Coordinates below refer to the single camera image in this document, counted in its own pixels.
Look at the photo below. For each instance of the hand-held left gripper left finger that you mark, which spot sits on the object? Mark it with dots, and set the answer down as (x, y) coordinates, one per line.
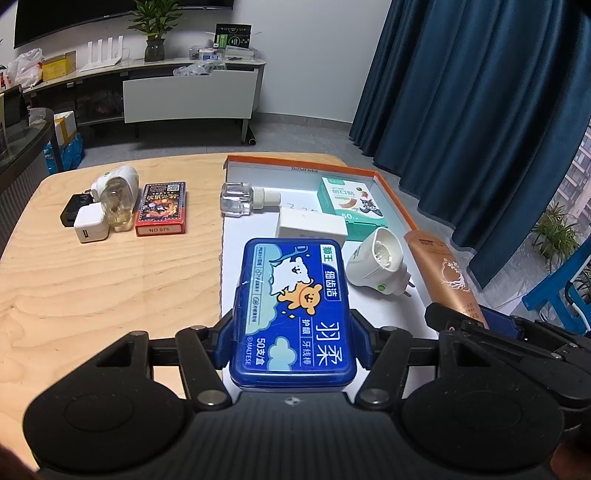
(228, 341)

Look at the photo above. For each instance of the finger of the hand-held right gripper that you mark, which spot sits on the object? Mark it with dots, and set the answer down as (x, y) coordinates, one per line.
(455, 318)
(503, 325)

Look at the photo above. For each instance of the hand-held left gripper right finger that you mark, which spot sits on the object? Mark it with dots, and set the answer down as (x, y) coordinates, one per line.
(362, 341)

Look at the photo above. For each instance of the brown tube white cap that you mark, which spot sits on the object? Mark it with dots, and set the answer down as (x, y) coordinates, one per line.
(443, 272)

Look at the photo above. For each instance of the blue tin box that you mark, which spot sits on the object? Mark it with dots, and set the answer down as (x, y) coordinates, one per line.
(295, 300)

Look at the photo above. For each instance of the white adapter box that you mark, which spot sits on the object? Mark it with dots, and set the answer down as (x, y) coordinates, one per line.
(309, 224)

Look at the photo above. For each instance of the clear glass bottle white cap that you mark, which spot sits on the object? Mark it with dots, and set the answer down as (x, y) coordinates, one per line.
(235, 198)

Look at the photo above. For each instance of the green white bandage box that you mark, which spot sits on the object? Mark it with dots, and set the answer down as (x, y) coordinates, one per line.
(346, 198)

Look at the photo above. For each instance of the dark red playing card box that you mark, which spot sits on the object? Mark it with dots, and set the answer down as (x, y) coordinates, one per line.
(159, 207)

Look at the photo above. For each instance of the orange white cardboard box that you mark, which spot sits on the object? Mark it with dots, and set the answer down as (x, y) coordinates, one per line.
(300, 194)

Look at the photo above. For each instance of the white charger cube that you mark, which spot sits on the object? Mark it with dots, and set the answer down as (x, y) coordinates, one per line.
(90, 224)

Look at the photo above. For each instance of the white plug-in repeller with bottle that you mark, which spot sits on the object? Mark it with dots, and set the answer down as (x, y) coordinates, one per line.
(115, 184)

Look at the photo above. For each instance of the black charger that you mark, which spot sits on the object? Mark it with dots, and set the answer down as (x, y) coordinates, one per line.
(70, 210)

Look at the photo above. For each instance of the blue metal rack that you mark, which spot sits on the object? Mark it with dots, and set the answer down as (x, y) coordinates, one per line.
(549, 290)

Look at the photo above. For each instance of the potted plant behind window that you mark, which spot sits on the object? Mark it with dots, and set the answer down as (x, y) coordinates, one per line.
(554, 230)

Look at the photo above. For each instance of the blue curtain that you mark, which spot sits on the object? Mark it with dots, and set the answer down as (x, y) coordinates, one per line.
(461, 115)

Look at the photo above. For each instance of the white media console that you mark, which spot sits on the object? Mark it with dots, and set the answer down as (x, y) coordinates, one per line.
(184, 97)

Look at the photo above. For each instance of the blue plastic bag pile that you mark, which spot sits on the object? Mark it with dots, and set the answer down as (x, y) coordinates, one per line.
(64, 154)

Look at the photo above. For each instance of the white brown cardboard box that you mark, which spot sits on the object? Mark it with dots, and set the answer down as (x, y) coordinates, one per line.
(64, 127)

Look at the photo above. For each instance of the black curved desk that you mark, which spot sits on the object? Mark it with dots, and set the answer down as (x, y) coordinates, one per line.
(18, 161)

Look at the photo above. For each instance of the clear plastic packaging pile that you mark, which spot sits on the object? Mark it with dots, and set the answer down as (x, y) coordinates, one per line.
(207, 62)

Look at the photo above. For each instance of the black green box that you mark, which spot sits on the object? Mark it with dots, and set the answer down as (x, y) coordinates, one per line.
(233, 36)

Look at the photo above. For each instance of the white router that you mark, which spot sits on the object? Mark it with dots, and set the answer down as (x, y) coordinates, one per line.
(104, 55)

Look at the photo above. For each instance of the green plant in glass vase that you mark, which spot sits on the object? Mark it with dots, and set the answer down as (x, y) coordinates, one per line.
(154, 27)

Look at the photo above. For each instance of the yellow cardboard box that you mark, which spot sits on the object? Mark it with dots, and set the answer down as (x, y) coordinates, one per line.
(57, 67)

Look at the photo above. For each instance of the white plastic bag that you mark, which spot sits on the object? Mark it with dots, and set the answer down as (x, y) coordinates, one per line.
(25, 69)

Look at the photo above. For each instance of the black wall television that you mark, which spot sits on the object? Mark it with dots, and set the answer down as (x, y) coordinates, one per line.
(92, 16)

